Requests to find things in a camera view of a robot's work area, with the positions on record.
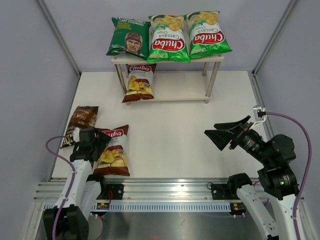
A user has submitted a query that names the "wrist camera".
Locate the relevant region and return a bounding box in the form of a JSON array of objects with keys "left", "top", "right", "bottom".
[
  {"left": 250, "top": 105, "right": 268, "bottom": 129},
  {"left": 72, "top": 127, "right": 81, "bottom": 143}
]

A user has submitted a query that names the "brown Chuba bag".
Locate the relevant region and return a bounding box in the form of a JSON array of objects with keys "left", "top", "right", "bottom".
[
  {"left": 122, "top": 63, "right": 157, "bottom": 103},
  {"left": 93, "top": 124, "right": 130, "bottom": 177}
]

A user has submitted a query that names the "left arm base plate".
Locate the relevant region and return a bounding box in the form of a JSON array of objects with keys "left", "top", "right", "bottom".
[{"left": 97, "top": 183, "right": 124, "bottom": 200}]

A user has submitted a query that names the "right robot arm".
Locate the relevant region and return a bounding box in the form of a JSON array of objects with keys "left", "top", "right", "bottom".
[{"left": 204, "top": 111, "right": 306, "bottom": 240}]

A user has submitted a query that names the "dark brown sea salt bag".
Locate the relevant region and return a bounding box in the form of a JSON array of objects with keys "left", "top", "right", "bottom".
[{"left": 60, "top": 106, "right": 99, "bottom": 149}]

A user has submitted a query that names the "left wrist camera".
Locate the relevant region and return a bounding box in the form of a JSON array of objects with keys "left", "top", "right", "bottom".
[{"left": 72, "top": 127, "right": 81, "bottom": 143}]

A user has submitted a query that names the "green Chuba bag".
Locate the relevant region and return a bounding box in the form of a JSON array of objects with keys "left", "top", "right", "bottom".
[
  {"left": 147, "top": 14, "right": 191, "bottom": 63},
  {"left": 184, "top": 11, "right": 233, "bottom": 60}
]

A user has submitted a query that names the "dark green portrait chips bag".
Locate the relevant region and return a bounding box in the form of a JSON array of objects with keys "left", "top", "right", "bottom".
[{"left": 106, "top": 17, "right": 151, "bottom": 60}]

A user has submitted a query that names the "aluminium mounting rail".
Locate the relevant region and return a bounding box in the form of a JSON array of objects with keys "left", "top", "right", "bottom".
[{"left": 33, "top": 178, "right": 306, "bottom": 203}]

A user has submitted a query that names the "slotted cable duct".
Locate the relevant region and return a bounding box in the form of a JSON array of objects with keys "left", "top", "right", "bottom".
[{"left": 44, "top": 202, "right": 232, "bottom": 212}]

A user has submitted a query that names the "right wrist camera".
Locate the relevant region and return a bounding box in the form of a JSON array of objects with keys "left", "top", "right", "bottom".
[{"left": 250, "top": 105, "right": 268, "bottom": 129}]

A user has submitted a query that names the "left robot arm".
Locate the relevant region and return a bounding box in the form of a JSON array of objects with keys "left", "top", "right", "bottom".
[{"left": 43, "top": 127, "right": 111, "bottom": 240}]

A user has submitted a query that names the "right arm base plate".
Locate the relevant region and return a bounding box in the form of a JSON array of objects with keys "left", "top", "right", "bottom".
[{"left": 210, "top": 183, "right": 239, "bottom": 200}]

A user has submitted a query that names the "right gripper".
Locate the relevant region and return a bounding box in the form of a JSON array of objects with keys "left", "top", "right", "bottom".
[{"left": 205, "top": 114, "right": 273, "bottom": 166}]

